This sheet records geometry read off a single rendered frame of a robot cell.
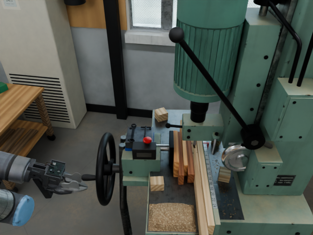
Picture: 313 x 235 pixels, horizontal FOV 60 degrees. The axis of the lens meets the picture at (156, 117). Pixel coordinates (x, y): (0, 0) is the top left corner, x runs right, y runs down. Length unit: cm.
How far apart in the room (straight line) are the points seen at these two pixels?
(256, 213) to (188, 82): 54
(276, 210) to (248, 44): 61
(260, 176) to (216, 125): 21
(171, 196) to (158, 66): 157
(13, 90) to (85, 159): 77
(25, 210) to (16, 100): 135
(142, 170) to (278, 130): 47
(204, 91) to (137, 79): 170
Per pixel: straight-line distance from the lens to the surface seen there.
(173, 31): 61
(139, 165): 96
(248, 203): 108
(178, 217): 84
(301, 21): 72
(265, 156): 84
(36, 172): 102
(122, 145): 98
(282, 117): 74
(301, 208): 114
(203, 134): 94
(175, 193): 93
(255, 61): 77
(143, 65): 236
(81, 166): 228
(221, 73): 76
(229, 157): 88
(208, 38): 70
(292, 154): 97
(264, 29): 74
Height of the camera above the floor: 165
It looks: 39 degrees down
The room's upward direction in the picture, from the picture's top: straight up
